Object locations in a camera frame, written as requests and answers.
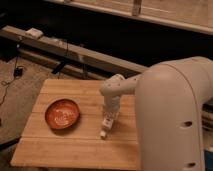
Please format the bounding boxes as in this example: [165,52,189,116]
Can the wooden cutting board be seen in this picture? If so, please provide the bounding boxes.
[11,79,140,171]

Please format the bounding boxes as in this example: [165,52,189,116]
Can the small white block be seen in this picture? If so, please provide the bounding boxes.
[26,28,43,38]

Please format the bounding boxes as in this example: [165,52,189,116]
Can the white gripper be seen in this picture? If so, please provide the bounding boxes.
[103,96,120,123]

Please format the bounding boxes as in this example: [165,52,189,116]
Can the orange ceramic bowl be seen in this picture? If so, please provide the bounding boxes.
[45,99,80,130]

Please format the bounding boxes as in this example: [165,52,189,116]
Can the long wooden beam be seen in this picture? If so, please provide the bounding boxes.
[0,26,147,77]

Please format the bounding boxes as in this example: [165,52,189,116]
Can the black cable with plug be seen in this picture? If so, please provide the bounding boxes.
[0,34,26,108]

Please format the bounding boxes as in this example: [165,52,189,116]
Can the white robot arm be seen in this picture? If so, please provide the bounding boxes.
[100,57,213,171]

